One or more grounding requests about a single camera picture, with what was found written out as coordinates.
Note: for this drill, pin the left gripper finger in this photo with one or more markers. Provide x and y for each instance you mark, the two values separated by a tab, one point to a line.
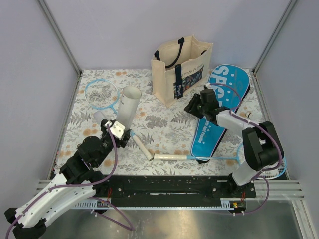
104	124
125	139

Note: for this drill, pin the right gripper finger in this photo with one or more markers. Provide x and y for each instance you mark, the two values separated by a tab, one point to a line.
192	109
196	100

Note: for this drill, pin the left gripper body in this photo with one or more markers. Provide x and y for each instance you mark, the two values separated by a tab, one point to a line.
107	141

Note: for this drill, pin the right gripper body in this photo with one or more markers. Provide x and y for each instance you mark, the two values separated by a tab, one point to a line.
204	109

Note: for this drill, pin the clear plastic tube cap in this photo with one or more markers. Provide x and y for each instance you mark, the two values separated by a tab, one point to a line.
98	116

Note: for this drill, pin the white shuttlecock tube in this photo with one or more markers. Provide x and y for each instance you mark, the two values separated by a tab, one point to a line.
128	104

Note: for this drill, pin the white shuttlecock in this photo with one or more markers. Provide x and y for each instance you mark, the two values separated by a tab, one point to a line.
248	112

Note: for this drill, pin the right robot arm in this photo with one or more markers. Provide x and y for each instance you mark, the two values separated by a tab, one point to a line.
261	144

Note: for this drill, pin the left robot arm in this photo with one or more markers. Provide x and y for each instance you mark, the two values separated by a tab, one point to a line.
76	180

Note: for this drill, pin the light blue racket left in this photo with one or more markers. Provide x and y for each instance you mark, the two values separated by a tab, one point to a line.
102	94

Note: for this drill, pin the light blue racket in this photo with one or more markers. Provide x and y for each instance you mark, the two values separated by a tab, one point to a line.
271	174
102	94

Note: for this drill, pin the blue racket cover bag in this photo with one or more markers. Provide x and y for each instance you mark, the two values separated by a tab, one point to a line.
233	84

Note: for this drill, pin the beige canvas tote bag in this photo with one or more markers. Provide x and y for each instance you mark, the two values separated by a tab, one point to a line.
178	66

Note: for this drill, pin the light blue racket right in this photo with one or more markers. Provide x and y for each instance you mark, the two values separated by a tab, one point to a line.
271	174

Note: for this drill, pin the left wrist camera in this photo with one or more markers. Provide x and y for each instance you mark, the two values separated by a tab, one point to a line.
117	129

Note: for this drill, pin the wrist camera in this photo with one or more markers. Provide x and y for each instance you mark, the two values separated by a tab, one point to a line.
117	129
208	87

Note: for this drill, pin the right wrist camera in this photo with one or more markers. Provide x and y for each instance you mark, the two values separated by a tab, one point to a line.
208	87

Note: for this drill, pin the aluminium frame post right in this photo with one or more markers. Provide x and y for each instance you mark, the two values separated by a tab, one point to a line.
281	23

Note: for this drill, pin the aluminium frame post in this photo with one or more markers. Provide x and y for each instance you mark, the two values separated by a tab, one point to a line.
281	23
58	33

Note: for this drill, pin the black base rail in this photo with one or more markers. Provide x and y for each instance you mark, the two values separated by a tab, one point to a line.
136	191

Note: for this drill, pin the aluminium frame post left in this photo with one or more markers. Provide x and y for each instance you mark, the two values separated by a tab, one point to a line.
58	33

